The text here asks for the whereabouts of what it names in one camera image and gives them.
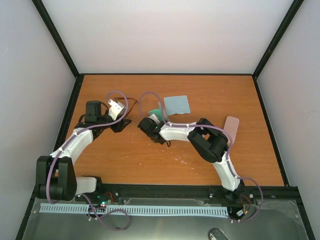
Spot left black frame post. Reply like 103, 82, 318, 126
31, 0, 81, 78

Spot blue slotted cable duct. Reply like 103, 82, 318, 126
39, 203, 229, 218

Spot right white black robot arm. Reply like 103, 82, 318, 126
137, 117, 245, 203

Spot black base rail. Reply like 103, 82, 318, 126
86, 184, 301, 205

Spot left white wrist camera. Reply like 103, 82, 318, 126
107, 99, 126, 121

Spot pink glasses case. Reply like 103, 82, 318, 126
223, 116, 240, 145

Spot brown sunglasses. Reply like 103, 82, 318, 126
114, 97, 139, 117

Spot right black frame post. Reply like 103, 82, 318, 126
252, 0, 304, 81

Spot black oval remote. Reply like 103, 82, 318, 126
208, 228, 229, 240

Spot black frame post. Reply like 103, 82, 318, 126
31, 0, 81, 78
252, 0, 304, 81

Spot blue cleaning cloth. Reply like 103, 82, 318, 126
164, 95, 191, 116

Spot grey glasses case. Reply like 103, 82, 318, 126
148, 102, 169, 124

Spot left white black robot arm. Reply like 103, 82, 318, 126
35, 99, 131, 204

